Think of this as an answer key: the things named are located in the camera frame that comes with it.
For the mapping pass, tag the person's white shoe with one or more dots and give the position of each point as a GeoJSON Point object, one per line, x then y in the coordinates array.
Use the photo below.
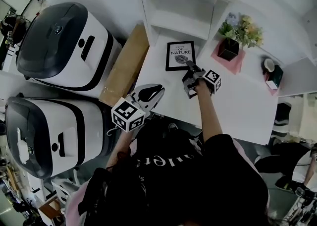
{"type": "Point", "coordinates": [173, 127]}

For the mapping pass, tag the person's right forearm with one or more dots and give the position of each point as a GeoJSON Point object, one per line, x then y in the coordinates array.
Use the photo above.
{"type": "Point", "coordinates": [209, 116]}

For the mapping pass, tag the brown and white cup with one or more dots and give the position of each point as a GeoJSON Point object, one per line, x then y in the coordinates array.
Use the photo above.
{"type": "Point", "coordinates": [268, 65]}

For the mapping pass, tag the artificial plant in black pot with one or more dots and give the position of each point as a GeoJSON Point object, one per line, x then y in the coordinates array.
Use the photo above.
{"type": "Point", "coordinates": [229, 49]}

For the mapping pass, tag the black and white machine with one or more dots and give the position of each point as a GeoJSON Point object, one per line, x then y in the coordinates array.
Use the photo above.
{"type": "Point", "coordinates": [81, 130]}
{"type": "Point", "coordinates": [99, 54]}

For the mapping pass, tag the person's black t-shirt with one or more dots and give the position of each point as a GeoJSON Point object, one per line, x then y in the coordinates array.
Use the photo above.
{"type": "Point", "coordinates": [185, 183]}

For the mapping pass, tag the person's pink garment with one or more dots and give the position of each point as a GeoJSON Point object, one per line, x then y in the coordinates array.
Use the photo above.
{"type": "Point", "coordinates": [74, 207]}

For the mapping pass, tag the black tripod rig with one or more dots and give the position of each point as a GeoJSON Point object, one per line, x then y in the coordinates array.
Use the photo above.
{"type": "Point", "coordinates": [13, 29]}

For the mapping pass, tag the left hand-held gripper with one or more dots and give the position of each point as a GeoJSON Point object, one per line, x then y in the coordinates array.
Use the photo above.
{"type": "Point", "coordinates": [126, 116]}

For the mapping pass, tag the white side cabinet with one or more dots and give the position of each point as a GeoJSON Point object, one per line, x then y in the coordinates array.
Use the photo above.
{"type": "Point", "coordinates": [307, 121]}

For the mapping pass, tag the white shelf unit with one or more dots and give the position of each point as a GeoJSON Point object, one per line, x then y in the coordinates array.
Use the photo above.
{"type": "Point", "coordinates": [178, 19]}

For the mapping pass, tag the dark green box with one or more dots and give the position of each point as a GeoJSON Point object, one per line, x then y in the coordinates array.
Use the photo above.
{"type": "Point", "coordinates": [277, 73]}

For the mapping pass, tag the person's left forearm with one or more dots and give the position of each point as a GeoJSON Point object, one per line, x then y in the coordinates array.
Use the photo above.
{"type": "Point", "coordinates": [120, 148]}

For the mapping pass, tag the small pink book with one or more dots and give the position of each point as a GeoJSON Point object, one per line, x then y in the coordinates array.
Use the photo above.
{"type": "Point", "coordinates": [273, 91]}

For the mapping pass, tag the black framed nature picture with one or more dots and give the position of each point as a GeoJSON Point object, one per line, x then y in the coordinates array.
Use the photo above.
{"type": "Point", "coordinates": [180, 56]}

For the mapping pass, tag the long cardboard box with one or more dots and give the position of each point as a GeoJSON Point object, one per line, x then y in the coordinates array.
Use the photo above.
{"type": "Point", "coordinates": [123, 66]}

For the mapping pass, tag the white plastic chair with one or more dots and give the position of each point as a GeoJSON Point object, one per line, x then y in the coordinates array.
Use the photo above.
{"type": "Point", "coordinates": [65, 192]}

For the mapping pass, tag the pink square mat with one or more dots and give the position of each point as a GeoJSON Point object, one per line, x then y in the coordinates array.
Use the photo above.
{"type": "Point", "coordinates": [232, 65]}

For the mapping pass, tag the black and white chair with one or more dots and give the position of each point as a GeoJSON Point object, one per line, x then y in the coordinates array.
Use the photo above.
{"type": "Point", "coordinates": [282, 121]}

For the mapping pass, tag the white table top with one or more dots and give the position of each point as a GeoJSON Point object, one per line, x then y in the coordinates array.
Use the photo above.
{"type": "Point", "coordinates": [235, 108]}

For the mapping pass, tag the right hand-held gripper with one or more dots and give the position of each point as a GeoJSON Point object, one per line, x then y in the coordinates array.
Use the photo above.
{"type": "Point", "coordinates": [213, 80]}

